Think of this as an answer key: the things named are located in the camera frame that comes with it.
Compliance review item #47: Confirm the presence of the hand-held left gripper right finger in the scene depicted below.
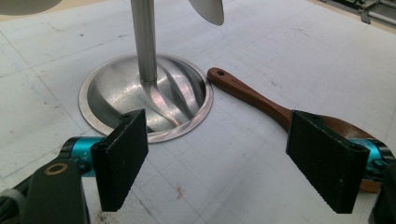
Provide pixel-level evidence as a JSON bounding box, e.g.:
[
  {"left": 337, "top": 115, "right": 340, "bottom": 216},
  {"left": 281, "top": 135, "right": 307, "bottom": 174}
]
[{"left": 286, "top": 110, "right": 371, "bottom": 214}]

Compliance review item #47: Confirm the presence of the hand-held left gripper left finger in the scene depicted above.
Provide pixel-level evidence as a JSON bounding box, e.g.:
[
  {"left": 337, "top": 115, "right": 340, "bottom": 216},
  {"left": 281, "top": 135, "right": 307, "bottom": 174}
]
[{"left": 91, "top": 108, "right": 149, "bottom": 213}]

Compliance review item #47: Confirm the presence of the dark brown wooden spoon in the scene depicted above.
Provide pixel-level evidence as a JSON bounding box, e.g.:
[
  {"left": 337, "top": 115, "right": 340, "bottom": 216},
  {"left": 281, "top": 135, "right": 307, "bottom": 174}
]
[{"left": 206, "top": 67, "right": 382, "bottom": 194}]

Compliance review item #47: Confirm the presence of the steel utensil stand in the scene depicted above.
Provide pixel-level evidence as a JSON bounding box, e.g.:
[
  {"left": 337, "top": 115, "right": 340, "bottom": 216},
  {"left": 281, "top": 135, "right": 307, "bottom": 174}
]
[{"left": 78, "top": 0, "right": 215, "bottom": 144}]

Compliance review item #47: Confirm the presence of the large metal spoon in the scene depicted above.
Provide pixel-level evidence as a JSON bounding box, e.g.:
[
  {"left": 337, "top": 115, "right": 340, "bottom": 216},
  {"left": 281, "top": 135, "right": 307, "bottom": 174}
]
[{"left": 188, "top": 0, "right": 225, "bottom": 26}]

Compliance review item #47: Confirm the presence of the white gridded mat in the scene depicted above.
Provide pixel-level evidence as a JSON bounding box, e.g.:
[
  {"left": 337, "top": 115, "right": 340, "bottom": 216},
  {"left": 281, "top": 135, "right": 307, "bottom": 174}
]
[{"left": 0, "top": 0, "right": 396, "bottom": 224}]

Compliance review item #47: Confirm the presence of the aluminium floor rail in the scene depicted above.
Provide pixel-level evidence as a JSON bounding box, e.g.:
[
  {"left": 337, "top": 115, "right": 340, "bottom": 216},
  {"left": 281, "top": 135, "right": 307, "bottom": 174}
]
[{"left": 323, "top": 0, "right": 396, "bottom": 27}]

